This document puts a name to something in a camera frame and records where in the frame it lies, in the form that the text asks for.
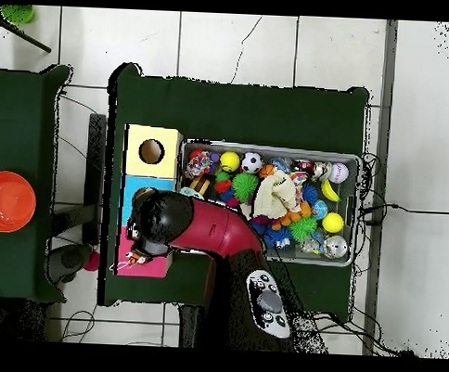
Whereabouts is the mint green knitted cloth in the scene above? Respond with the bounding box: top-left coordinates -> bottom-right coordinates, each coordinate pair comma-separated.
179,186 -> 206,200

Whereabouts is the cream cloth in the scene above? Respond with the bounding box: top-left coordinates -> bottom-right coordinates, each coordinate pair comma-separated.
251,168 -> 301,221

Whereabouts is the colourful heart print cloth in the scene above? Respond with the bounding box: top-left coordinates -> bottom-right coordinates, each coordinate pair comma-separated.
289,171 -> 310,187

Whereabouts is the clear plastic bottle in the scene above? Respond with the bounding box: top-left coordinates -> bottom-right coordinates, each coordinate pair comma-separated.
299,229 -> 326,254

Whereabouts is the orange striped tiger plush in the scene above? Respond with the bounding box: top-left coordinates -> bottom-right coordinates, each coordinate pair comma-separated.
109,250 -> 149,275

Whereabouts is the wooden box with three holes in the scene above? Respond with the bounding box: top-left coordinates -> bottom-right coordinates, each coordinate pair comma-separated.
115,123 -> 185,279

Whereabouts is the yellow smiley ball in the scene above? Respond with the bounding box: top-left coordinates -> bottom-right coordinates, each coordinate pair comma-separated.
219,150 -> 242,173

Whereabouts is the black and white soccer ball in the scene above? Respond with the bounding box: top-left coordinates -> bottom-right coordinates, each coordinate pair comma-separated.
240,151 -> 264,174

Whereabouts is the plain yellow ball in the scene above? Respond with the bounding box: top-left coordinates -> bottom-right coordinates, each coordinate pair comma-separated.
321,211 -> 346,235

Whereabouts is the red ball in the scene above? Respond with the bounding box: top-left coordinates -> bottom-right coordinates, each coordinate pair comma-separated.
83,250 -> 101,274

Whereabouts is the grey rounded object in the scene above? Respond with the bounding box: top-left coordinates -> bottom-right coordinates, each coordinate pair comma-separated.
46,241 -> 94,285

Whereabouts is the large orange bowl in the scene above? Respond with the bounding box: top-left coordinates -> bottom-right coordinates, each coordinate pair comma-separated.
0,170 -> 38,236

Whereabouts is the black rod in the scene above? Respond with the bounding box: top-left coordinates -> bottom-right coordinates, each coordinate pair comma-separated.
0,16 -> 54,54

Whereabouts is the green cup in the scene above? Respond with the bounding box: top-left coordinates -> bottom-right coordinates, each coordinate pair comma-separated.
0,4 -> 36,25

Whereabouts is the shallow wire mesh bin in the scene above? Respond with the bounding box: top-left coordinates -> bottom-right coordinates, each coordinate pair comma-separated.
170,136 -> 364,268

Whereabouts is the black cable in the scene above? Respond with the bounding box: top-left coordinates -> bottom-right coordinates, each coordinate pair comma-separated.
359,201 -> 449,228

